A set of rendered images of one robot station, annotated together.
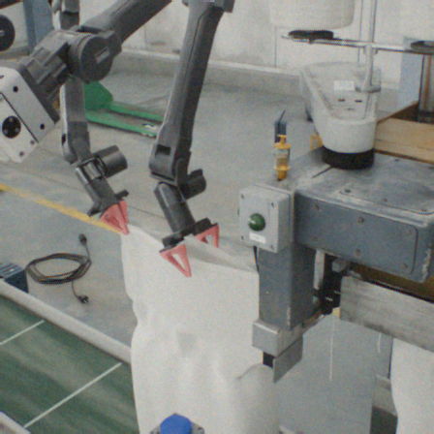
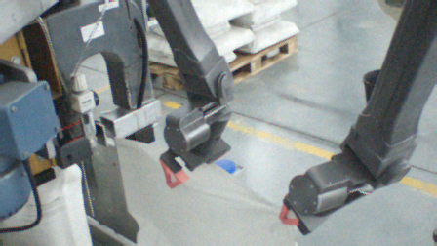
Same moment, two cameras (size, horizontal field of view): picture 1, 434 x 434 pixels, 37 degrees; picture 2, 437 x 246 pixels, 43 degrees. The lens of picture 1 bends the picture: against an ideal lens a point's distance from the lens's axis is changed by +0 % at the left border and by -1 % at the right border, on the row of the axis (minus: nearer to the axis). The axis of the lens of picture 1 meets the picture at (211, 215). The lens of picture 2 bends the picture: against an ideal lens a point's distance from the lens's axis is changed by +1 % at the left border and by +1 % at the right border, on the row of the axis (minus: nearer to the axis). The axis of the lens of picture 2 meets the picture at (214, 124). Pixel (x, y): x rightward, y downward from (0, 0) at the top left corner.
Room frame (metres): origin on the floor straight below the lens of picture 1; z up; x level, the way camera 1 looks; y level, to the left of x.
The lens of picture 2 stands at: (2.21, 0.17, 1.59)
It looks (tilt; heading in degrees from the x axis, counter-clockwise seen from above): 26 degrees down; 185
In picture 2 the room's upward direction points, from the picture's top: 5 degrees counter-clockwise
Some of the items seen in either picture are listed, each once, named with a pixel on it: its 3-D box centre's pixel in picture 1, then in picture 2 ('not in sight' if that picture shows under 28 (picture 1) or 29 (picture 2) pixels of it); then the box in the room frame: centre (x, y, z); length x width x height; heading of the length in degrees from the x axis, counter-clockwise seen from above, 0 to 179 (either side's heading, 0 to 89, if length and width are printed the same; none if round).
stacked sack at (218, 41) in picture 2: not in sight; (210, 42); (-1.80, -0.15, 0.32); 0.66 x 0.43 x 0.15; 142
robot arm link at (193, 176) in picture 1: (179, 175); (197, 110); (1.36, 0.07, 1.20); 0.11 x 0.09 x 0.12; 141
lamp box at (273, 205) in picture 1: (265, 217); (140, 9); (0.95, -0.09, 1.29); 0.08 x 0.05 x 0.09; 50
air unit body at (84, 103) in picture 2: not in sight; (85, 107); (1.18, -0.19, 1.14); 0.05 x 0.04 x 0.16; 140
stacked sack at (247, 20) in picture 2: not in sight; (256, 7); (-2.28, 0.22, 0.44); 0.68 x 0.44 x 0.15; 140
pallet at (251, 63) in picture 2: not in sight; (218, 57); (-2.17, -0.13, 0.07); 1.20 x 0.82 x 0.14; 142
